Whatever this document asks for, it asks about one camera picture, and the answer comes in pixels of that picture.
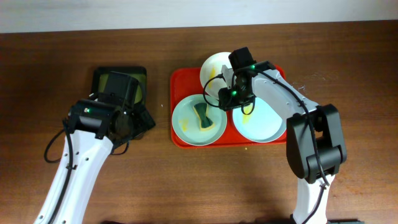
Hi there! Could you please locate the black tray with green liquid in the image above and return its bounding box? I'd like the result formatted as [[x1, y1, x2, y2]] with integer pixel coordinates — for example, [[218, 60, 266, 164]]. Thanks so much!
[[91, 66, 147, 107]]

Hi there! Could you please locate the light blue plate yellow stain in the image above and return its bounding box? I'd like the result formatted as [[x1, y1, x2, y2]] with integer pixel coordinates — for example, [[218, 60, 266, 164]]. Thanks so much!
[[232, 98, 286, 143]]

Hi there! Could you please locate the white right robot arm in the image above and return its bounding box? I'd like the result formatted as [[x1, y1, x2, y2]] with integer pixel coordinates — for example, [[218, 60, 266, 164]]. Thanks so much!
[[218, 47, 347, 223]]

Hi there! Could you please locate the red plastic tray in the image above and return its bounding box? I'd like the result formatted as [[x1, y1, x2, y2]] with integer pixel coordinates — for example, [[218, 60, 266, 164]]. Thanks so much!
[[170, 68, 286, 149]]

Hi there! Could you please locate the yellow green sponge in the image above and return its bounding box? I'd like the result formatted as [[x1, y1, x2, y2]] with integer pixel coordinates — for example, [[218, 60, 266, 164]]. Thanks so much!
[[193, 103, 215, 131]]

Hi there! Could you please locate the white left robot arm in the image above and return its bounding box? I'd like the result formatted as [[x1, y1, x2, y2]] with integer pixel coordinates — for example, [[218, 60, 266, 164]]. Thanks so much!
[[35, 67, 155, 223]]

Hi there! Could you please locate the light green plate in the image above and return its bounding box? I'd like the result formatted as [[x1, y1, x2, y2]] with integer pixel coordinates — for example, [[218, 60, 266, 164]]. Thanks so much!
[[172, 94, 228, 146]]

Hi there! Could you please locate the white plate with yellow stain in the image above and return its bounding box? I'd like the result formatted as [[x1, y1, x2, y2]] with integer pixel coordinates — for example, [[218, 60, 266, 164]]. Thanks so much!
[[200, 52, 232, 99]]

